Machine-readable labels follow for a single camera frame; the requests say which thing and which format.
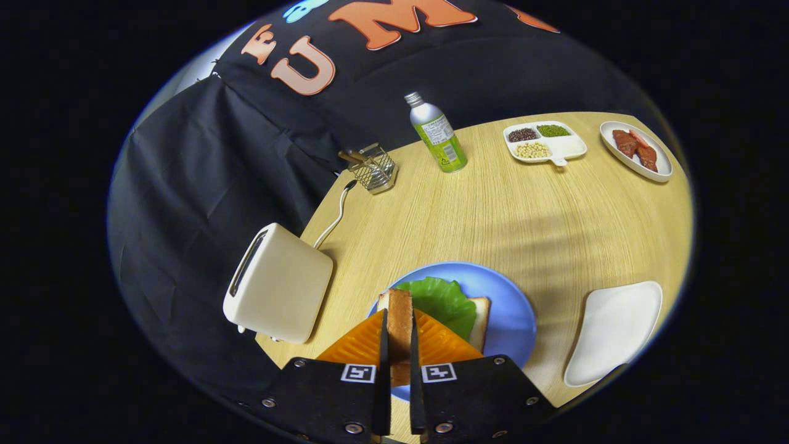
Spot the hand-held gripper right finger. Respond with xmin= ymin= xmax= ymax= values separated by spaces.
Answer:
xmin=410 ymin=308 xmax=555 ymax=443

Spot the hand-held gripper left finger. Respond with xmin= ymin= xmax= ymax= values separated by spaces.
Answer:
xmin=259 ymin=308 xmax=392 ymax=443

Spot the browned toast slice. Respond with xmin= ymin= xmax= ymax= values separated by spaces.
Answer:
xmin=377 ymin=288 xmax=414 ymax=387

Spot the green lettuce leaf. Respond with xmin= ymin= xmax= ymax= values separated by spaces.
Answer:
xmin=394 ymin=277 xmax=477 ymax=341

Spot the white bread slice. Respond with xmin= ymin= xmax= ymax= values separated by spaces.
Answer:
xmin=465 ymin=296 xmax=492 ymax=353

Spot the blue round plate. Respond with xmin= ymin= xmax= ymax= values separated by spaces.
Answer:
xmin=368 ymin=261 xmax=537 ymax=403

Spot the white toaster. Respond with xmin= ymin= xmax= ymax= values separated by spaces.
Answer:
xmin=223 ymin=223 xmax=334 ymax=345

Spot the white rounded square plate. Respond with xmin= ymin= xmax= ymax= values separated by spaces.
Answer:
xmin=563 ymin=281 xmax=663 ymax=388

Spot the silver bottle green label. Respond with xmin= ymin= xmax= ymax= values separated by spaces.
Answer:
xmin=404 ymin=92 xmax=468 ymax=173

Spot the white divided dish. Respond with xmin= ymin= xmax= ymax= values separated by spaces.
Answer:
xmin=503 ymin=121 xmax=588 ymax=167

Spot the black backdrop cloth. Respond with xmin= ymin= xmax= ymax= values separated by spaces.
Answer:
xmin=106 ymin=0 xmax=685 ymax=420

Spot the white oval plate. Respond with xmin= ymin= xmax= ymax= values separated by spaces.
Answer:
xmin=600 ymin=121 xmax=673 ymax=183

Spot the brown meat slice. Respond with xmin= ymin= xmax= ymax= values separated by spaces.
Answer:
xmin=635 ymin=143 xmax=659 ymax=173
xmin=612 ymin=129 xmax=639 ymax=158

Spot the white toaster power cable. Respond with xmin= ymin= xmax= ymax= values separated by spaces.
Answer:
xmin=313 ymin=180 xmax=358 ymax=249

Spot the metal wire utensil basket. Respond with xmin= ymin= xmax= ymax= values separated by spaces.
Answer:
xmin=353 ymin=143 xmax=398 ymax=195

